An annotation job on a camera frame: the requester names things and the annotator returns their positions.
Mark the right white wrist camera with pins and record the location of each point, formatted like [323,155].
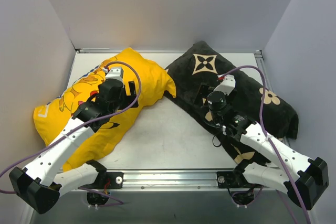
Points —
[227,85]

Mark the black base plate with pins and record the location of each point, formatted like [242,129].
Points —
[111,179]
[228,179]

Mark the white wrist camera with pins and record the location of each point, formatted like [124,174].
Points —
[227,85]
[113,73]

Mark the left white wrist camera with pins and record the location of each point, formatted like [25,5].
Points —
[113,73]

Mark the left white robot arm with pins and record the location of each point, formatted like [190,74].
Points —
[39,183]

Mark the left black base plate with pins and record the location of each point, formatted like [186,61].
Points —
[111,179]

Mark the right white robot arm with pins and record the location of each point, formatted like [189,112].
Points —
[303,179]

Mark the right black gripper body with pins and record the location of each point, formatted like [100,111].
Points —
[201,93]

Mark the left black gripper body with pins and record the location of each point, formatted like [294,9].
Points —
[132,91]

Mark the aluminium front rail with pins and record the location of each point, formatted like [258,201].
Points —
[195,179]

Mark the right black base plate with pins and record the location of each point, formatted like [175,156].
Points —
[228,179]

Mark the yellow printed pillowcase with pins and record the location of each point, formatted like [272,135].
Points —
[51,118]

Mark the black floral plush pillow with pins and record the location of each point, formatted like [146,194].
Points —
[201,65]

